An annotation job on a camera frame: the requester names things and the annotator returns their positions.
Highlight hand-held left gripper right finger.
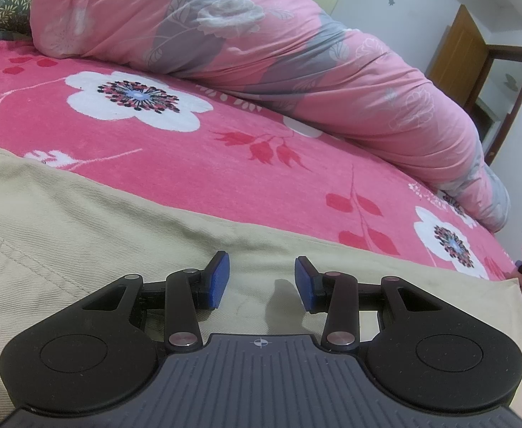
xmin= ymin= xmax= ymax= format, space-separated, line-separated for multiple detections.
xmin=294 ymin=256 xmax=444 ymax=353

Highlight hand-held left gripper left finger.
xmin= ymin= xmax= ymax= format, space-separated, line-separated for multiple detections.
xmin=80 ymin=250 xmax=231 ymax=353

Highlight beige pants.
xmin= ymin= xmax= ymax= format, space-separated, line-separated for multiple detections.
xmin=0 ymin=143 xmax=522 ymax=428

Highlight pink floral blanket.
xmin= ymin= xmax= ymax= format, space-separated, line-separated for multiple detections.
xmin=0 ymin=40 xmax=522 ymax=428

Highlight pink grey floral duvet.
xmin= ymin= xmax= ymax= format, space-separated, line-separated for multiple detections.
xmin=29 ymin=0 xmax=511 ymax=233

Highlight brown wooden door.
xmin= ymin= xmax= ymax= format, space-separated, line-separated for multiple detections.
xmin=426 ymin=4 xmax=489 ymax=114

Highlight dark wooden door frame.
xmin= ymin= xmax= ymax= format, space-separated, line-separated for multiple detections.
xmin=466 ymin=42 xmax=522 ymax=165

